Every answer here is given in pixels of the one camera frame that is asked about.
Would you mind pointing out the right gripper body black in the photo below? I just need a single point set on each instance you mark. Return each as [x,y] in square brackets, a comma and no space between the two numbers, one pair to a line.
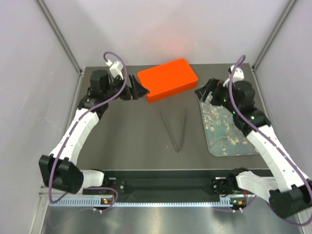
[222,96]

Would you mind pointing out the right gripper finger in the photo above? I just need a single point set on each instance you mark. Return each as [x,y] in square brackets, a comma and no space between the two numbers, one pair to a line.
[202,93]
[210,85]

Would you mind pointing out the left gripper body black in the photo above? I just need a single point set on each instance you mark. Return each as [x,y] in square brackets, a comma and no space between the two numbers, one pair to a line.
[116,87]

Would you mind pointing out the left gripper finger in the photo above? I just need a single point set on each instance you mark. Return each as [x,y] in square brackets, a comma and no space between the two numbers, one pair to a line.
[139,92]
[135,84]

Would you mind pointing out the orange compartment box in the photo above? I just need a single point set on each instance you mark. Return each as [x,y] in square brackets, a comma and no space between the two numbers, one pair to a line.
[166,90]

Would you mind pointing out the metal tongs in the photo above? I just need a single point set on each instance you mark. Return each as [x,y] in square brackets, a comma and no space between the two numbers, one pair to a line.
[177,139]

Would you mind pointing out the orange box lid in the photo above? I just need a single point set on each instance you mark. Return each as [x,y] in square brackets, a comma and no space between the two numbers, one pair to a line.
[177,71]

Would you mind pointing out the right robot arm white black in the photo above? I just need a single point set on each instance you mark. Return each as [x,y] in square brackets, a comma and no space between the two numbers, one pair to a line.
[290,190]

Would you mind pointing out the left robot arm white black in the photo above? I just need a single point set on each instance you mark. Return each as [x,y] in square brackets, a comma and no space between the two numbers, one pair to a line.
[58,169]

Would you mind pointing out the blue floral tray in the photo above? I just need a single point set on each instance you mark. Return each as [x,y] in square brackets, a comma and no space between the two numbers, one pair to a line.
[223,137]

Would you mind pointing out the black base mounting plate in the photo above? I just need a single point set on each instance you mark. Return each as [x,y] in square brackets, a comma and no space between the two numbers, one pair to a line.
[207,185]

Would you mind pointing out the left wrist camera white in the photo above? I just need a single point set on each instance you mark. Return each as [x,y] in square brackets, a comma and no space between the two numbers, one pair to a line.
[115,68]

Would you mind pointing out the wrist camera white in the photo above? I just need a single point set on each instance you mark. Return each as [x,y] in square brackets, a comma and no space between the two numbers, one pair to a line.
[115,68]
[238,75]

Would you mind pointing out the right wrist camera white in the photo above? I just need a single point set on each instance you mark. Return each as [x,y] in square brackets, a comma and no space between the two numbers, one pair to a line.
[238,75]

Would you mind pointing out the grey slotted cable duct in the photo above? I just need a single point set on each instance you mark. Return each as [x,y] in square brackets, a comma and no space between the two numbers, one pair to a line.
[106,202]

